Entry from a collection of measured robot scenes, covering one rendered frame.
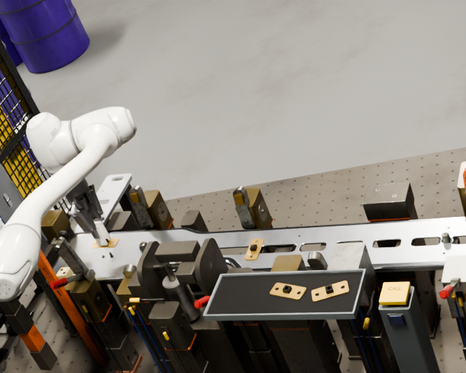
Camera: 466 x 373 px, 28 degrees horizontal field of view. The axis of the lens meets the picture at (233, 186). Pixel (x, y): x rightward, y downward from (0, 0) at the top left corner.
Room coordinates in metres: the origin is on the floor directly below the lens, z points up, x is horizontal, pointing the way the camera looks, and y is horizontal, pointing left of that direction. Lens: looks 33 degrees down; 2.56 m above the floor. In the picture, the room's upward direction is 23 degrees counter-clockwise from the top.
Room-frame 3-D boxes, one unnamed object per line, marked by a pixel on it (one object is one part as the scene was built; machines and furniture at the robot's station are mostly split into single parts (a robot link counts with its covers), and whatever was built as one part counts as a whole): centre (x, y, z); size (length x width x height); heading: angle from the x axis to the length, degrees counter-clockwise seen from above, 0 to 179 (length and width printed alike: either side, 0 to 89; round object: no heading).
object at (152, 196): (2.43, 0.25, 0.87); 0.12 x 0.07 x 0.35; 149
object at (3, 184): (2.42, 0.63, 1.17); 0.12 x 0.01 x 0.34; 149
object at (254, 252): (2.03, 0.01, 1.01); 0.08 x 0.04 x 0.01; 149
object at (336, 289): (1.57, -0.11, 1.17); 0.08 x 0.04 x 0.01; 80
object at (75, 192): (2.27, 0.41, 1.25); 0.08 x 0.07 x 0.09; 149
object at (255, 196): (2.22, -0.03, 0.87); 0.12 x 0.07 x 0.35; 149
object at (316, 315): (1.63, -0.01, 1.16); 0.37 x 0.14 x 0.02; 59
